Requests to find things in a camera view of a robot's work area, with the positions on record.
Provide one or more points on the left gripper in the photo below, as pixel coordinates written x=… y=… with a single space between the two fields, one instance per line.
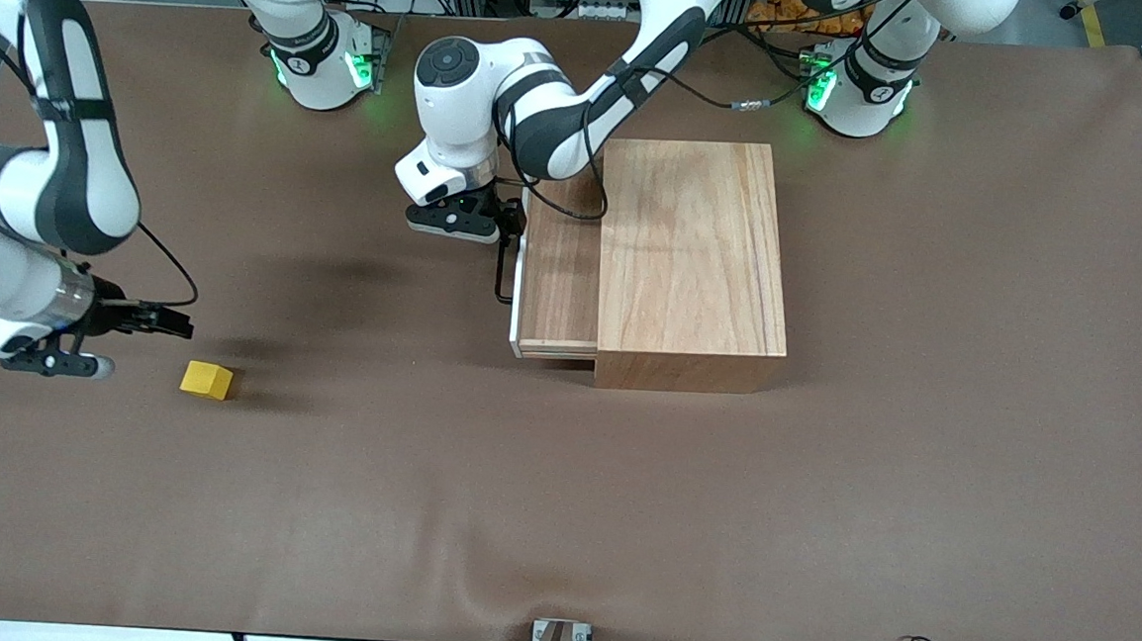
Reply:
x=499 y=211

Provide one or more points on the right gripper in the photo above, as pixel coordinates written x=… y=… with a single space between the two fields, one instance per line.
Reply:
x=113 y=316

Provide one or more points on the yellow block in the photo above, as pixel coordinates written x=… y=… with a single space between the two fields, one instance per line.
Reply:
x=203 y=377

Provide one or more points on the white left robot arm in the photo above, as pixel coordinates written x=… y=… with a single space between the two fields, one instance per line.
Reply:
x=465 y=116

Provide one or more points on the wooden drawer cabinet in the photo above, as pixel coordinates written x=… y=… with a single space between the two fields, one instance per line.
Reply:
x=703 y=269

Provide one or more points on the brown table mat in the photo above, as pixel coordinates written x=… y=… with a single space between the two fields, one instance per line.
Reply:
x=421 y=500

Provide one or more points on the orange snack bag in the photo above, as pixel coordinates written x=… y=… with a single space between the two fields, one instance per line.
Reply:
x=798 y=17

